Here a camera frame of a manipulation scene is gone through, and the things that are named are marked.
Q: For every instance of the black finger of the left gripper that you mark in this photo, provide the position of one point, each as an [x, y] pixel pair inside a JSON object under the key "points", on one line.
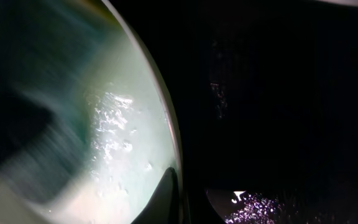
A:
{"points": [[5, 124]]}

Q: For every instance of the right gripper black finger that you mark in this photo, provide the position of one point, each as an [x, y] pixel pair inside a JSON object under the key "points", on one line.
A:
{"points": [[163, 206]]}

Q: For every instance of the mint green plate with stain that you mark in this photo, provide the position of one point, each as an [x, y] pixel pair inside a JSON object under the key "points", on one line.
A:
{"points": [[133, 140]]}

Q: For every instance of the yellow green sponge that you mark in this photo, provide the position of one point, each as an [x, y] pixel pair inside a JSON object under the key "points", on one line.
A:
{"points": [[52, 53]]}

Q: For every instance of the black round tray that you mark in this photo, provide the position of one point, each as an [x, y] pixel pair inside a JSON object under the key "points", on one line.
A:
{"points": [[266, 97]]}

